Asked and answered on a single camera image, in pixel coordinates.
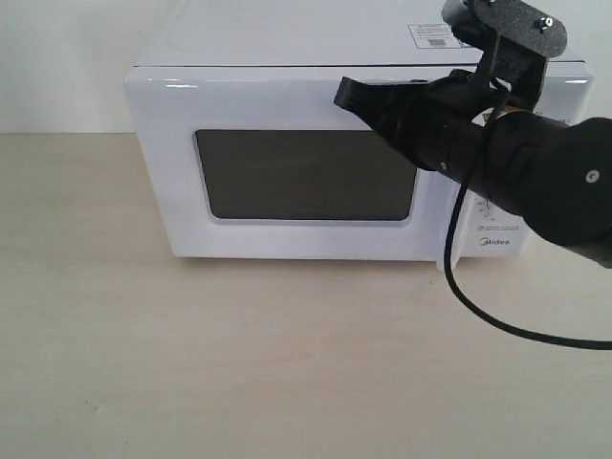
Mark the white microwave oven body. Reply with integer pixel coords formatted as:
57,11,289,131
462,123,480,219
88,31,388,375
132,1,593,258

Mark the black cable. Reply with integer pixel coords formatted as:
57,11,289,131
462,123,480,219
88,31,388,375
443,80,612,350

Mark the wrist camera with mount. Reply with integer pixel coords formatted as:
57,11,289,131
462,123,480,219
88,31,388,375
442,0,568,110

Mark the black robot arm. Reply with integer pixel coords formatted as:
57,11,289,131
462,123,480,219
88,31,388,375
334,70,611,268

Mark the white microwave door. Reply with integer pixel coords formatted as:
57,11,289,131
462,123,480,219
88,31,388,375
124,66,459,264

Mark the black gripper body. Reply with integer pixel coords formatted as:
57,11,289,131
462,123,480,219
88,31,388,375
381,70,507,177

